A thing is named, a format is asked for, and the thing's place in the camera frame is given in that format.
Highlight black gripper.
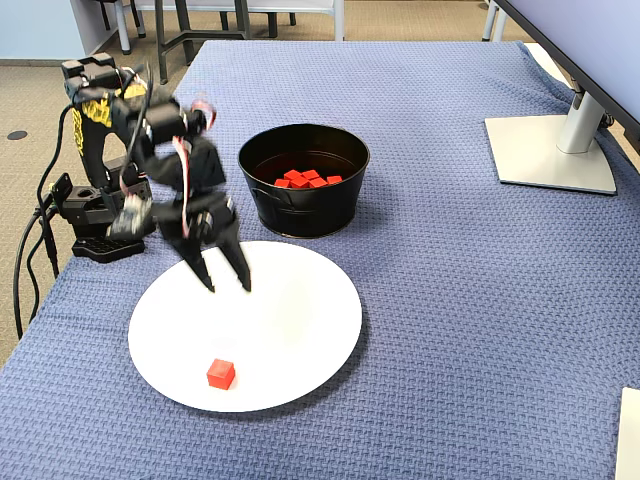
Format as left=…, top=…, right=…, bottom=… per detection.
left=151, top=191, right=253, bottom=295

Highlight white round plate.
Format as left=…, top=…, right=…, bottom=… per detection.
left=127, top=240, right=364, bottom=414

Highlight black metal bucket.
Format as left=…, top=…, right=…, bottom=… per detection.
left=237, top=123, right=372, bottom=240

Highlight blue woven tablecloth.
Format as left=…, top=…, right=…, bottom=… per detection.
left=0, top=39, right=640, bottom=480

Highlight pale blue chair leg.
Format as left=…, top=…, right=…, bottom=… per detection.
left=113, top=0, right=133, bottom=56

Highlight white desk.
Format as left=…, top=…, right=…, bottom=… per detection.
left=247, top=0, right=347, bottom=43

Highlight silver desktop monitor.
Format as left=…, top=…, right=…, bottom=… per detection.
left=483, top=0, right=640, bottom=197

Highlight pale grey desk legs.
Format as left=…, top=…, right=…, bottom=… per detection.
left=481, top=0, right=509, bottom=44

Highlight white paper sheet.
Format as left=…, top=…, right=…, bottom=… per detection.
left=615, top=387, right=640, bottom=480

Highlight red white servo wire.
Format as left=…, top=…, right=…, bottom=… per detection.
left=169, top=97, right=219, bottom=239

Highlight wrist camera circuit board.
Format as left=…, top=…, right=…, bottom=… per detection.
left=106, top=192, right=154, bottom=242

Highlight thick black cable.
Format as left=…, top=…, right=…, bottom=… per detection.
left=10, top=200, right=54, bottom=343
left=24, top=220, right=56, bottom=325

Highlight thin black camera cable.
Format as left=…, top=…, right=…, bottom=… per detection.
left=34, top=102, right=76, bottom=211

